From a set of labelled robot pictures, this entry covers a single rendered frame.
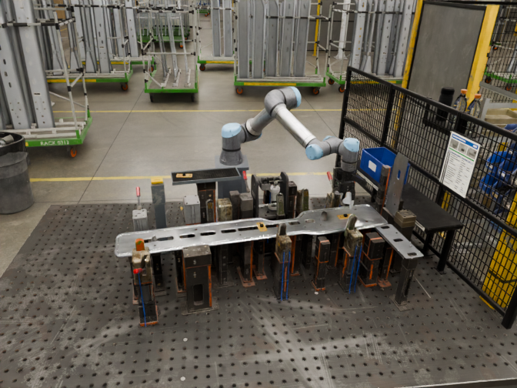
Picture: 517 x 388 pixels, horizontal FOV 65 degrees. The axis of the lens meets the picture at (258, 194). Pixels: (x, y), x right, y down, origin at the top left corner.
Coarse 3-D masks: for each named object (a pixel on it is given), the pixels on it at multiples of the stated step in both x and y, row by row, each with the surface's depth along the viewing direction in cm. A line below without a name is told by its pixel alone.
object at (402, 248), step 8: (384, 232) 206; (392, 232) 206; (400, 232) 206; (392, 240) 200; (408, 240) 200; (400, 248) 194; (408, 248) 194; (416, 248) 194; (408, 256) 188; (416, 256) 188
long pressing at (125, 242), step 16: (336, 208) 226; (352, 208) 227; (368, 208) 228; (208, 224) 208; (224, 224) 209; (240, 224) 209; (256, 224) 210; (272, 224) 211; (288, 224) 210; (304, 224) 211; (320, 224) 211; (336, 224) 212; (368, 224) 212; (384, 224) 213; (128, 240) 194; (176, 240) 195; (192, 240) 195; (208, 240) 195; (224, 240) 196; (240, 240) 197; (128, 256) 184
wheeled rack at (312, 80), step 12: (324, 48) 836; (264, 72) 890; (324, 72) 837; (240, 84) 835; (252, 84) 836; (264, 84) 837; (276, 84) 839; (288, 84) 840; (300, 84) 842; (312, 84) 843; (324, 84) 845
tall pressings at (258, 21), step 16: (240, 0) 812; (256, 0) 793; (272, 0) 815; (288, 0) 817; (304, 0) 820; (240, 16) 803; (256, 16) 805; (304, 16) 832; (240, 32) 816; (256, 32) 818; (272, 32) 842; (288, 32) 843; (304, 32) 846; (240, 48) 828; (256, 48) 831; (272, 48) 877; (288, 48) 878; (304, 48) 858; (240, 64) 840; (256, 64) 842; (272, 64) 866; (288, 64) 868; (304, 64) 866
